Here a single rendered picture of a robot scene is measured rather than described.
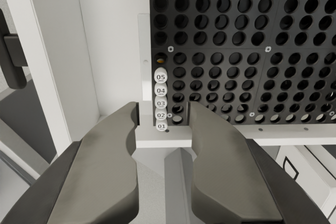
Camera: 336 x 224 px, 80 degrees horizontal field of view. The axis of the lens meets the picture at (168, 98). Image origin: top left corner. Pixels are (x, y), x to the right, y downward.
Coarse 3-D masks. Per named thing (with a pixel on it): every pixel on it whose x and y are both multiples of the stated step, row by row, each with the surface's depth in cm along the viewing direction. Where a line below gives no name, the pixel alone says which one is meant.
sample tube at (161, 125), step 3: (156, 120) 22; (159, 120) 22; (162, 120) 22; (165, 120) 22; (156, 123) 22; (159, 123) 21; (162, 123) 21; (165, 123) 21; (156, 126) 22; (159, 126) 22; (162, 126) 22; (165, 126) 22; (159, 129) 22; (162, 129) 22
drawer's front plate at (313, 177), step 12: (288, 156) 34; (300, 156) 31; (312, 156) 30; (288, 168) 34; (300, 168) 31; (312, 168) 28; (324, 168) 28; (300, 180) 31; (312, 180) 28; (324, 180) 27; (312, 192) 28; (324, 192) 26; (324, 204) 27
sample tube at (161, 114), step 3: (156, 108) 21; (159, 108) 21; (162, 108) 21; (165, 108) 22; (156, 111) 21; (159, 111) 21; (162, 111) 21; (165, 111) 21; (156, 114) 21; (159, 114) 21; (162, 114) 21; (165, 114) 21; (156, 117) 21; (159, 117) 21; (162, 117) 21; (165, 117) 21
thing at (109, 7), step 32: (96, 0) 22; (128, 0) 23; (96, 32) 24; (128, 32) 24; (96, 64) 26; (128, 64) 26; (96, 96) 28; (128, 96) 28; (256, 128) 27; (288, 128) 27; (320, 128) 27
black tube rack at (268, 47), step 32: (160, 0) 20; (192, 0) 17; (224, 0) 20; (256, 0) 17; (288, 0) 20; (320, 0) 17; (160, 32) 21; (192, 32) 18; (224, 32) 18; (256, 32) 18; (288, 32) 19; (320, 32) 22; (192, 64) 20; (224, 64) 20; (256, 64) 20; (288, 64) 20; (320, 64) 20; (192, 96) 25; (224, 96) 25; (256, 96) 22; (288, 96) 22; (320, 96) 22
